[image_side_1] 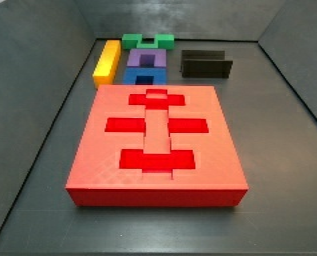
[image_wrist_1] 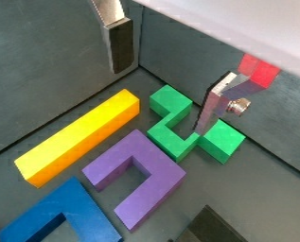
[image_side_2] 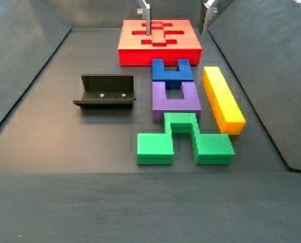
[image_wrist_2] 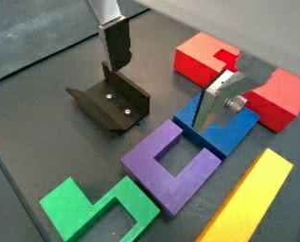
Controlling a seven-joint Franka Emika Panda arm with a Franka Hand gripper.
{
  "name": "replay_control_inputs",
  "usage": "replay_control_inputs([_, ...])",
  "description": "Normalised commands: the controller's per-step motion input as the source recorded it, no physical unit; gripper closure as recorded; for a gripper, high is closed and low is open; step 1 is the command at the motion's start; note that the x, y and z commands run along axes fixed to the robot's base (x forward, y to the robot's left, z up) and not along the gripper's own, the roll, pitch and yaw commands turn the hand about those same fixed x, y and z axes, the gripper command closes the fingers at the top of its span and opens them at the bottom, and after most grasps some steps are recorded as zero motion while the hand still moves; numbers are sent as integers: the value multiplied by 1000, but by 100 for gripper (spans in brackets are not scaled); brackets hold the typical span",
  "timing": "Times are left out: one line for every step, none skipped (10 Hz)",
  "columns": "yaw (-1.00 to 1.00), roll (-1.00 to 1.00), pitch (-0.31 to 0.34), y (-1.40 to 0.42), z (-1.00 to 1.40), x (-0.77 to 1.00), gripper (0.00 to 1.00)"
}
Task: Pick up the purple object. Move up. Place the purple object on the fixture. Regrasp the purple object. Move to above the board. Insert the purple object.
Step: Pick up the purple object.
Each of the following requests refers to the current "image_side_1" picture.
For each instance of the red puzzle board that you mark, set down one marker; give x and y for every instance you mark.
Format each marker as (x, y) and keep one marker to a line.
(157, 149)

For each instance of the green stepped block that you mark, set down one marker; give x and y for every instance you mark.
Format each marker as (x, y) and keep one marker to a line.
(162, 41)

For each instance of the blue U-shaped block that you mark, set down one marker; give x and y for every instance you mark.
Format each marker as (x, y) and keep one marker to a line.
(145, 76)

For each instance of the purple U-shaped block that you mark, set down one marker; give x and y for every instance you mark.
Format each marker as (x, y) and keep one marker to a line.
(148, 58)

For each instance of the black angle fixture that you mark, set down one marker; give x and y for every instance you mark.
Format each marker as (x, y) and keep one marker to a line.
(205, 64)

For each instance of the yellow long block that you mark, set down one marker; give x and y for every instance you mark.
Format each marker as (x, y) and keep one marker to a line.
(108, 63)

